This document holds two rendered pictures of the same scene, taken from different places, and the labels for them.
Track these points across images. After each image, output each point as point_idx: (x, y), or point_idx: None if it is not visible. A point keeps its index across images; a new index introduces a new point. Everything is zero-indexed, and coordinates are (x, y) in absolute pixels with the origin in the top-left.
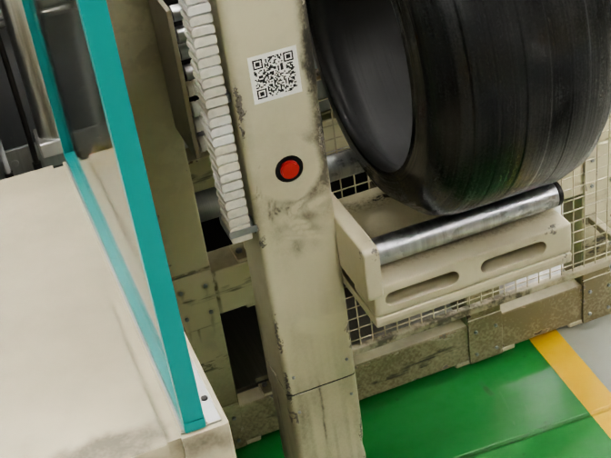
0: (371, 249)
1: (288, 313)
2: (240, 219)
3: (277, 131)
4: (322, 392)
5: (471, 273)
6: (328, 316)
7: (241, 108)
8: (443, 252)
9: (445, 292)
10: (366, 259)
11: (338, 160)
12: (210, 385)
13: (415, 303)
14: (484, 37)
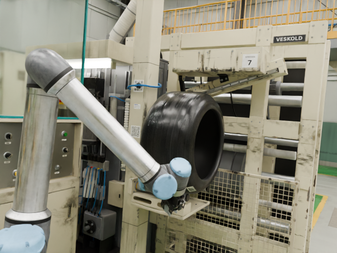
0: (131, 178)
1: (126, 196)
2: (123, 164)
3: None
4: (128, 226)
5: (154, 204)
6: None
7: None
8: (153, 196)
9: (147, 205)
10: (129, 180)
11: None
12: (6, 119)
13: (139, 203)
14: (148, 124)
